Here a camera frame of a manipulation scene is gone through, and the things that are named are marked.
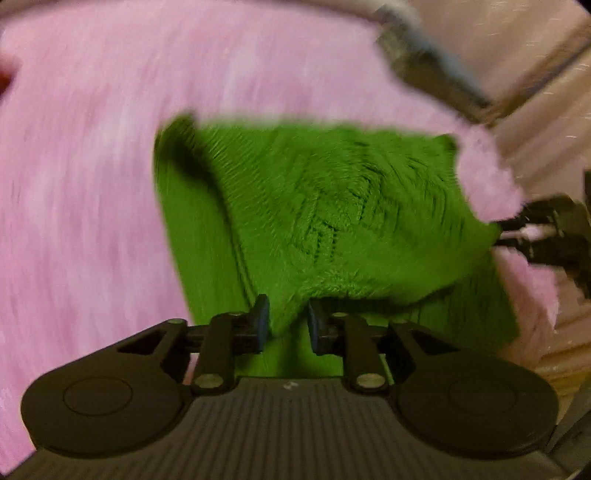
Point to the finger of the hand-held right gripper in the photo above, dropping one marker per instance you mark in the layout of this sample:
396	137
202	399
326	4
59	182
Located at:
531	230

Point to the green knitted sweater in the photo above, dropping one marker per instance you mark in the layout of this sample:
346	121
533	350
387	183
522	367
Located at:
346	207

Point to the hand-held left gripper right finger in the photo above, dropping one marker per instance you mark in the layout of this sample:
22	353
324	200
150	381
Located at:
316	325

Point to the pink floral blanket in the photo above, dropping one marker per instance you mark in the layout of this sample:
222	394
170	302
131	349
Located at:
83	184

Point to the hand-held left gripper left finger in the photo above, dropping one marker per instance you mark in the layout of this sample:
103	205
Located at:
261	323

